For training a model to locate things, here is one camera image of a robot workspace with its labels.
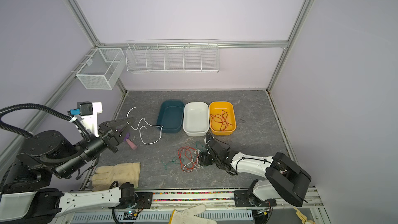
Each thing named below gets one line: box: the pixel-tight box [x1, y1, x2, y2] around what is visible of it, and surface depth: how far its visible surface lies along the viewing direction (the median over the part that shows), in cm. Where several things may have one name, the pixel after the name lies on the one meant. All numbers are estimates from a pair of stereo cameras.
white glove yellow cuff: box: [168, 204, 218, 224], surface depth 71 cm
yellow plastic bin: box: [209, 101, 237, 136], surface depth 102 cm
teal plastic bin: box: [156, 99, 184, 134], surface depth 108 cm
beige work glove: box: [91, 162, 141, 192], surface depth 82 cm
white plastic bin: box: [182, 101, 210, 137], surface depth 106 cm
